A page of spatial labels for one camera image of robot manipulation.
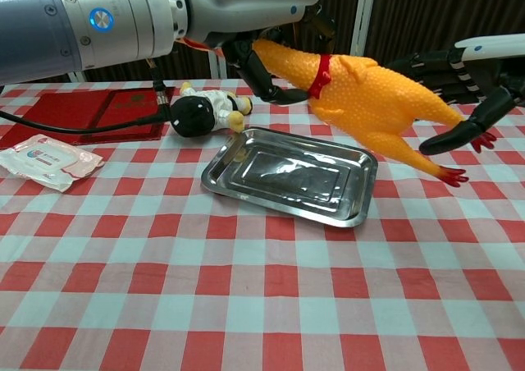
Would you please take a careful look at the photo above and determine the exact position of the red certificate folder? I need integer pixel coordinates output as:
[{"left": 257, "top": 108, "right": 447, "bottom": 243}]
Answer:
[{"left": 0, "top": 86, "right": 177, "bottom": 150}]

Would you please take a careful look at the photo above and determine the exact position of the stainless steel rectangular tray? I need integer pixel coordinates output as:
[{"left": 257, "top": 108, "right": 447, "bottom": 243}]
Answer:
[{"left": 199, "top": 126, "right": 378, "bottom": 230}]

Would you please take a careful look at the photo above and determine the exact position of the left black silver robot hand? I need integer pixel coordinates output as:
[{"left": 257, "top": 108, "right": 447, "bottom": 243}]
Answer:
[{"left": 180, "top": 0, "right": 337, "bottom": 106}]

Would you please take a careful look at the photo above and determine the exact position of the white pink wet wipes pack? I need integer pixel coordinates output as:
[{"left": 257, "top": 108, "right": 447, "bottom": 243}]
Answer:
[{"left": 0, "top": 134, "right": 105, "bottom": 194}]

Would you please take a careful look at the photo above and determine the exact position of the red white checkered tablecloth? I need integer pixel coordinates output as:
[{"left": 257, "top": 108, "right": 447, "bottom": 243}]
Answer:
[{"left": 0, "top": 77, "right": 525, "bottom": 371}]

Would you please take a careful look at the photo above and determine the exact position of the yellow rubber chicken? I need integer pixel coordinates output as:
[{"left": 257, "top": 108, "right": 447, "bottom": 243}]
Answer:
[{"left": 252, "top": 38, "right": 470, "bottom": 188}]

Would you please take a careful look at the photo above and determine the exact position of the black-headed white plush doll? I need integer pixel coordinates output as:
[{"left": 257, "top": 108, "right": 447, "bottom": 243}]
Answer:
[{"left": 169, "top": 81, "right": 254, "bottom": 137}]

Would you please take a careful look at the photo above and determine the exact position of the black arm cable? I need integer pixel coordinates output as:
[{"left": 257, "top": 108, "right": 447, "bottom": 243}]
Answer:
[{"left": 0, "top": 57, "right": 173, "bottom": 135}]

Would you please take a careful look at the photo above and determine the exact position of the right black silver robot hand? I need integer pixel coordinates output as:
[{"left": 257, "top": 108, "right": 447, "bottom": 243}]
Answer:
[{"left": 387, "top": 34, "right": 525, "bottom": 157}]

